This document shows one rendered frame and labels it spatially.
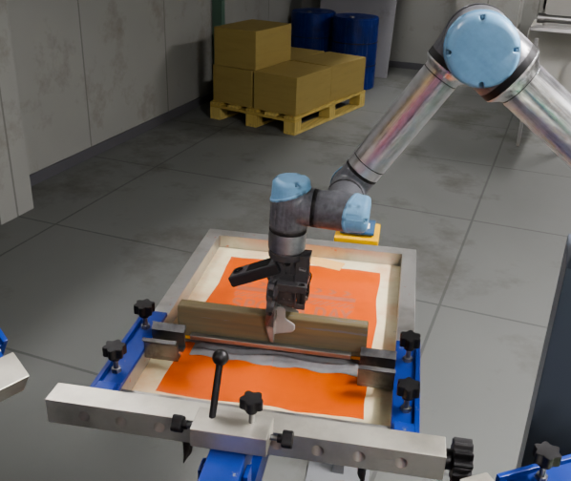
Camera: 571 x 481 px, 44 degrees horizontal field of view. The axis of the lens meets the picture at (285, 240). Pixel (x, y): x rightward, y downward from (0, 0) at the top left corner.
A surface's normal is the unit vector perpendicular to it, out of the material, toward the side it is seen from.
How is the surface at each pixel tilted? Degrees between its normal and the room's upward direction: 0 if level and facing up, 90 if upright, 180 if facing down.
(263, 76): 90
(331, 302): 0
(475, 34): 86
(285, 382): 0
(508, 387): 0
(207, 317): 89
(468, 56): 85
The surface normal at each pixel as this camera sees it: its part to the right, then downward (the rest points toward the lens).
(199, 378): 0.03, -0.90
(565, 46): -0.37, 0.39
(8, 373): 0.43, -0.61
